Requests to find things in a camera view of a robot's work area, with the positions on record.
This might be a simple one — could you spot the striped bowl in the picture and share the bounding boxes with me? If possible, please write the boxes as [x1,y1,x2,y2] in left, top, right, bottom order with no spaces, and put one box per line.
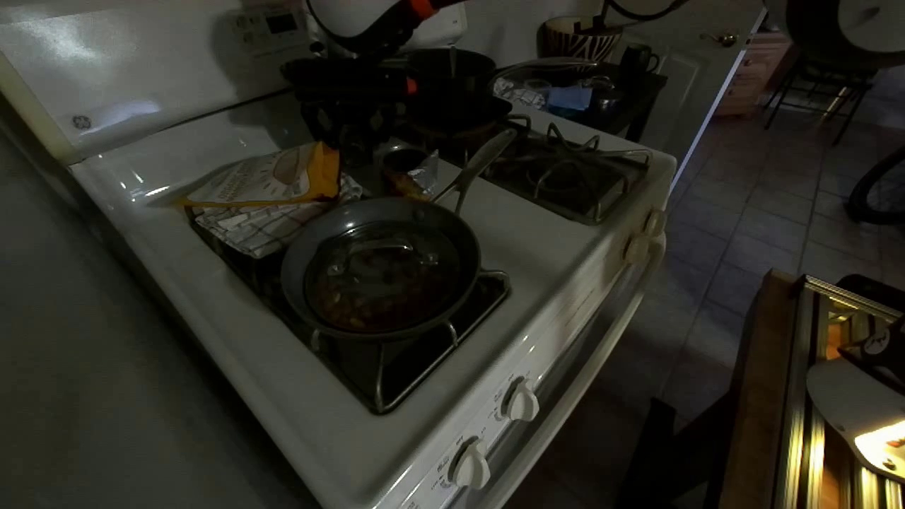
[542,16,626,66]

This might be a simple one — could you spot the grey frying pan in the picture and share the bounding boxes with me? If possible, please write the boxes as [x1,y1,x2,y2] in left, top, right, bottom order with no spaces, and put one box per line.
[280,127,520,344]

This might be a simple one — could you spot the checked dish towel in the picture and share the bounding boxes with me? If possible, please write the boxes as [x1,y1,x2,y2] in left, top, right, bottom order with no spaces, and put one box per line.
[191,173,366,259]

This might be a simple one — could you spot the glass pan lid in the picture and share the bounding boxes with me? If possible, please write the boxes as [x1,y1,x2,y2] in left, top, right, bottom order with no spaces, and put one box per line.
[304,222,465,334]

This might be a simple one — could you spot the jar with dark lid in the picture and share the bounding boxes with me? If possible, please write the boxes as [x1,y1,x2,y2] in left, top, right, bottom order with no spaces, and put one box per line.
[380,146,429,201]

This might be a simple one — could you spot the bicycle wheel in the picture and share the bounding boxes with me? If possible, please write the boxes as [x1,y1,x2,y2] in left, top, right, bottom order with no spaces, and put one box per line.
[844,145,905,228]

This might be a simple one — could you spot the white door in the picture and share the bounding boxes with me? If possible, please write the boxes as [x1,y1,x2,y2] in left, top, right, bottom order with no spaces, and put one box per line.
[622,0,770,195]

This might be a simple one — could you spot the stove burner grate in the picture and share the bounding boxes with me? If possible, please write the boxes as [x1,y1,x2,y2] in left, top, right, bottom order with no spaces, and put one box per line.
[452,115,653,227]
[185,205,512,415]

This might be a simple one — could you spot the white gas stove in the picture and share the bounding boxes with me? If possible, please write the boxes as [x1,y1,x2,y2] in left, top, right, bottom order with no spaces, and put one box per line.
[0,0,679,509]

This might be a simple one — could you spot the black chair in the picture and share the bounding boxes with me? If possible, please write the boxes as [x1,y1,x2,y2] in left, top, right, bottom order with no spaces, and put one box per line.
[762,60,879,148]

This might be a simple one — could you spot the oven door handle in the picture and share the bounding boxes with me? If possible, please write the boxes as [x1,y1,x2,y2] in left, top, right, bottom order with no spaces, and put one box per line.
[481,240,667,509]

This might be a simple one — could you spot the black mug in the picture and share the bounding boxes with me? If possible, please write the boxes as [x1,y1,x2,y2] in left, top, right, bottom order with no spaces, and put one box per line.
[620,43,661,76]

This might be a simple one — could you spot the black pot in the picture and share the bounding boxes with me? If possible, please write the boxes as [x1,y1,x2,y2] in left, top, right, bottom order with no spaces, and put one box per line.
[404,47,532,136]

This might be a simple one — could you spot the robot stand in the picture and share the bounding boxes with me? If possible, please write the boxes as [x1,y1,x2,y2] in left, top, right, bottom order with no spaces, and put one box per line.
[617,269,905,509]

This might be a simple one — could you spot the wooden drawer cabinet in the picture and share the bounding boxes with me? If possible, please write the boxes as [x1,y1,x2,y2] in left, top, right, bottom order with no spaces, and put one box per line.
[716,31,794,119]

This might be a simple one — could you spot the large glass lid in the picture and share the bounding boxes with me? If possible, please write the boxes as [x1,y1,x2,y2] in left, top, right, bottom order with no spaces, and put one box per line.
[490,57,603,91]

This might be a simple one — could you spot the yellow and white food packet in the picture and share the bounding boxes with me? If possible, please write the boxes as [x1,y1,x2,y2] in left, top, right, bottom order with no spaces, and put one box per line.
[175,141,342,210]

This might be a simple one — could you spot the crumpled foil wrapper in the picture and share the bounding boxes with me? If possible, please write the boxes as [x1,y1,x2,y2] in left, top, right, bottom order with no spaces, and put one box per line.
[416,150,440,196]

